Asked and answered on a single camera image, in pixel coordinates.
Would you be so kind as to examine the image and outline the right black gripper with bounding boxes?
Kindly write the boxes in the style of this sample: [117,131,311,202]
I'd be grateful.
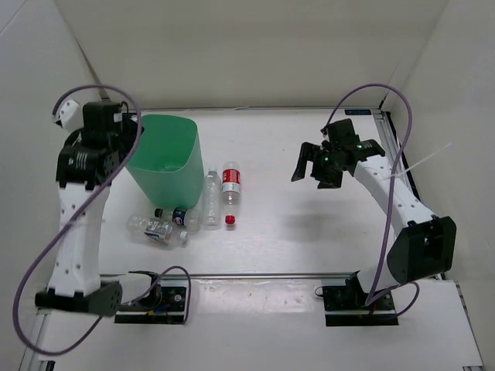
[292,142,347,189]

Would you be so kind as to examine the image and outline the red label plastic bottle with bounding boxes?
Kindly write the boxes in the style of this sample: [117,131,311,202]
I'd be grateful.
[221,162,241,227]

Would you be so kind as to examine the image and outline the blue white label clear bottle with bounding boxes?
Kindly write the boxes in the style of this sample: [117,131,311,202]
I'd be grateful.
[125,214,189,247]

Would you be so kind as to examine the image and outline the clear plastic bottle white cap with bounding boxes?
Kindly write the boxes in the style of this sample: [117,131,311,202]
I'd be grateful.
[203,167,222,228]

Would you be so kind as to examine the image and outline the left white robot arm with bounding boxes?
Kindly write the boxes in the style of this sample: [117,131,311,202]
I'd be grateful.
[35,100,142,317]

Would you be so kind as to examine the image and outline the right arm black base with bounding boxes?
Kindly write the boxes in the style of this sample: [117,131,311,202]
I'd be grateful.
[314,274,398,327]

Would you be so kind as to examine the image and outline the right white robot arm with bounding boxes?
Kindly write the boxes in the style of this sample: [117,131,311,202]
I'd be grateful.
[292,119,456,309]

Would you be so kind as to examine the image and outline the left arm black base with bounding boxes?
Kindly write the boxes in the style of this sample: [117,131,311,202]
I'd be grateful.
[114,267,192,325]

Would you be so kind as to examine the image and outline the green plastic bin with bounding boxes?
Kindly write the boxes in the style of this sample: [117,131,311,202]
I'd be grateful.
[126,114,204,209]

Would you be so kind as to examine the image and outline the Pepsi label plastic bottle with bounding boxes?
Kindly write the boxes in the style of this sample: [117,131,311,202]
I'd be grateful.
[154,208,201,233]

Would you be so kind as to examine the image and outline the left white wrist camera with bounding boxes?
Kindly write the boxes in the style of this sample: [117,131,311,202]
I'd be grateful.
[53,100,83,132]

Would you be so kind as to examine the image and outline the white cable tie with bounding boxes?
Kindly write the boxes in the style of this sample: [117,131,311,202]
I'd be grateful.
[384,142,453,180]

